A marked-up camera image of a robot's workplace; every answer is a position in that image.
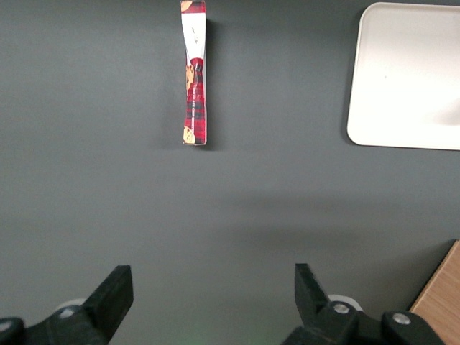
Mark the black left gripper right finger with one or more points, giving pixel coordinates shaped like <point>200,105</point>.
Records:
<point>312,294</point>

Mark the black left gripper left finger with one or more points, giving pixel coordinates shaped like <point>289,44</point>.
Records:
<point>104,298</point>

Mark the red plaid cookie box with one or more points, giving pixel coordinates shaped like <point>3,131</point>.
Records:
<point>196,97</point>

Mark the cream plastic tray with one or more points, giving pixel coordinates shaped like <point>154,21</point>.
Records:
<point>406,79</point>

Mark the wooden two-drawer cabinet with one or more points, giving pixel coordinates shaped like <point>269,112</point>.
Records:
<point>443,298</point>

